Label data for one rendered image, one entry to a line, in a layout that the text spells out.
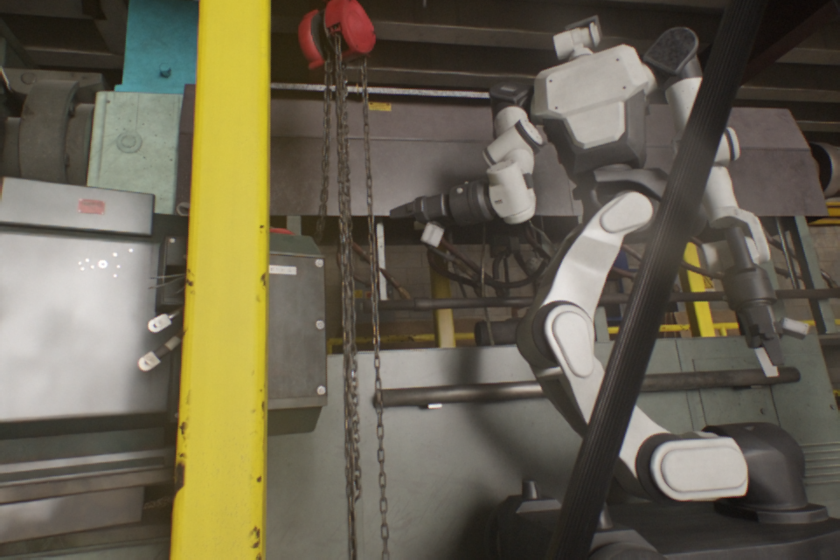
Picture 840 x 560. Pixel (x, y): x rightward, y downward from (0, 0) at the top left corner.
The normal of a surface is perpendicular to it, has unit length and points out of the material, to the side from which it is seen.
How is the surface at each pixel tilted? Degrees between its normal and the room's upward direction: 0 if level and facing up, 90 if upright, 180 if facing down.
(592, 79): 92
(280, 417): 135
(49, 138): 99
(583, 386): 114
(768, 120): 78
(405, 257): 90
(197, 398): 90
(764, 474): 90
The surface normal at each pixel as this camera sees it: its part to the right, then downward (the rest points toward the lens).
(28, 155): 0.19, 0.07
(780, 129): 0.17, -0.48
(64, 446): 0.41, -0.69
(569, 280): 0.14, -0.29
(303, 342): 0.50, -0.28
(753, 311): -0.41, -0.40
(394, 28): 0.06, 0.96
